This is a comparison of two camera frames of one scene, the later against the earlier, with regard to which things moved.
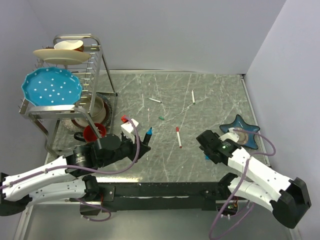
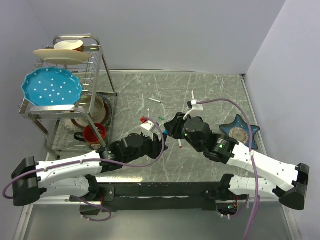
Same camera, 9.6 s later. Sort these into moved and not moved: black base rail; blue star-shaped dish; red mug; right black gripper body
Moved: right black gripper body
Not moved: red mug; blue star-shaped dish; black base rail
